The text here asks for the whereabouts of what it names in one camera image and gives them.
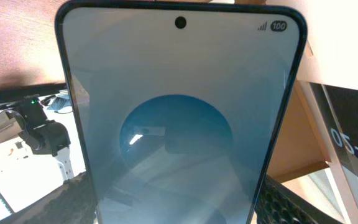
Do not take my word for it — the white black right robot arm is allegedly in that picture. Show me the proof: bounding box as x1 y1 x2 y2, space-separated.
0 95 75 182

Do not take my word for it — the blue screen Galaxy smartphone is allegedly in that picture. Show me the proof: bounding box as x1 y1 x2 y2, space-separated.
55 1 308 223

